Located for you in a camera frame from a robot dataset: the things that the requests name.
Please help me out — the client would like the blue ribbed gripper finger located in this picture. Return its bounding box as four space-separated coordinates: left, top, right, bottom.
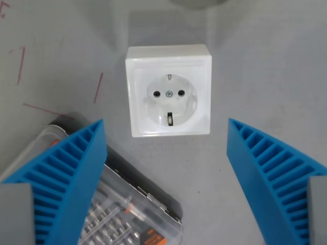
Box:
226 117 327 245
0 118 108 245

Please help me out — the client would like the clear screwdriver bit set case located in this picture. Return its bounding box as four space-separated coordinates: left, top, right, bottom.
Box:
0 122 184 245

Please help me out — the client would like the white wall socket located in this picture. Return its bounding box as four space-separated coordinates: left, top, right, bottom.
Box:
125 44 213 138

